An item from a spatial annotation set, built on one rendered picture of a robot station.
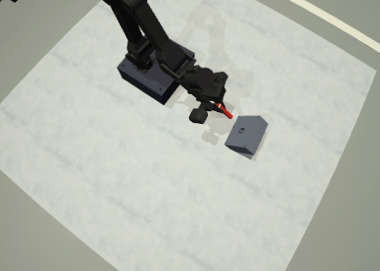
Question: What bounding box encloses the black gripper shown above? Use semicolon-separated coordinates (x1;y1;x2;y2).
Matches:
187;72;229;124

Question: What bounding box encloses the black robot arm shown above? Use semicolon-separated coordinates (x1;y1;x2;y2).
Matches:
102;0;226;103

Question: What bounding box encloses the grey sloped panel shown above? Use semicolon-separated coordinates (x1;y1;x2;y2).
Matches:
225;115;269;160

